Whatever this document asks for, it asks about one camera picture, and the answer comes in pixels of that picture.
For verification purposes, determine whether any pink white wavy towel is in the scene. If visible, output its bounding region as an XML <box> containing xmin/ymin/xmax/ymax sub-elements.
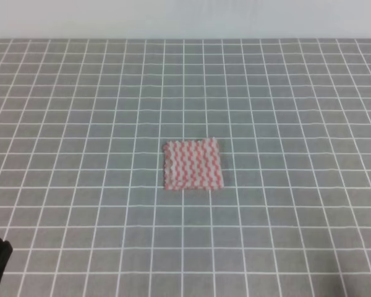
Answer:
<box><xmin>163</xmin><ymin>138</ymin><xmax>224</xmax><ymax>191</ymax></box>

